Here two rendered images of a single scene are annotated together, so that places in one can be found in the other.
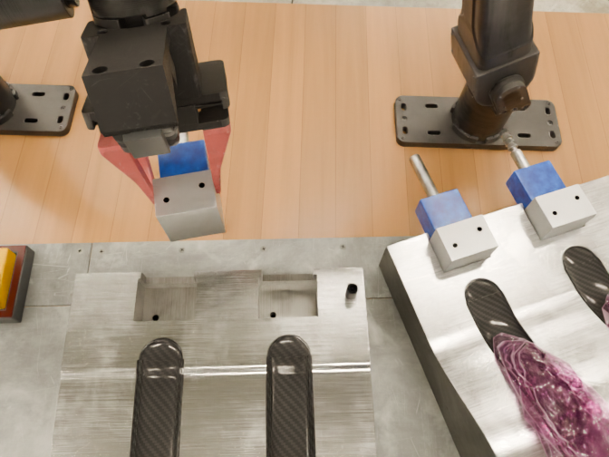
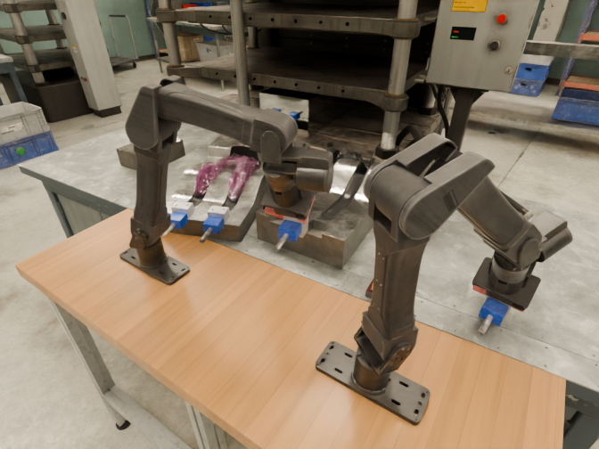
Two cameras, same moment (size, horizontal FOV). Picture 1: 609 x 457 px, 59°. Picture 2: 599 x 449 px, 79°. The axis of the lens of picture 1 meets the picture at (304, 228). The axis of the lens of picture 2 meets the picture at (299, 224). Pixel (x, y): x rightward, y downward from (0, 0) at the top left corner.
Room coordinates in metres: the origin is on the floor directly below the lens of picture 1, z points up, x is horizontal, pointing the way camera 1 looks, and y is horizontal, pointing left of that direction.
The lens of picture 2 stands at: (0.80, 0.50, 1.40)
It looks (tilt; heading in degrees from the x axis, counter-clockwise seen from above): 34 degrees down; 214
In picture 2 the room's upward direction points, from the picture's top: straight up
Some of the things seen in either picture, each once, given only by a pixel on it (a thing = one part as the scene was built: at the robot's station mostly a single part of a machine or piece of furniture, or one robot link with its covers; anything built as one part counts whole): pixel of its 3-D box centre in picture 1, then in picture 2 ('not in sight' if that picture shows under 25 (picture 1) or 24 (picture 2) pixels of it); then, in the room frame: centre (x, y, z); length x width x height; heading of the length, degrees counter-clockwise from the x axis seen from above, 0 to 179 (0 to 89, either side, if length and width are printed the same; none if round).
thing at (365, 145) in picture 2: not in sight; (307, 118); (-0.92, -0.59, 0.76); 1.30 x 0.84 x 0.07; 94
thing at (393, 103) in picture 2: not in sight; (310, 81); (-0.93, -0.58, 0.96); 1.29 x 0.83 x 0.18; 94
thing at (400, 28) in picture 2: not in sight; (311, 29); (-0.93, -0.58, 1.20); 1.29 x 0.83 x 0.19; 94
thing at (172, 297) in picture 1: (170, 301); (317, 232); (0.14, 0.12, 0.87); 0.05 x 0.05 x 0.04; 4
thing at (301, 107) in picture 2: not in sight; (308, 102); (-0.85, -0.54, 0.87); 0.50 x 0.27 x 0.17; 4
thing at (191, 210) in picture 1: (184, 160); (288, 232); (0.25, 0.11, 0.93); 0.13 x 0.05 x 0.05; 13
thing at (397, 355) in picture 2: not in sight; (381, 340); (0.39, 0.39, 0.90); 0.09 x 0.06 x 0.06; 55
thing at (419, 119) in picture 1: (485, 105); (151, 251); (0.40, -0.21, 0.84); 0.20 x 0.07 x 0.08; 91
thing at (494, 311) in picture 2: not in sight; (491, 314); (0.14, 0.54, 0.83); 0.13 x 0.05 x 0.05; 172
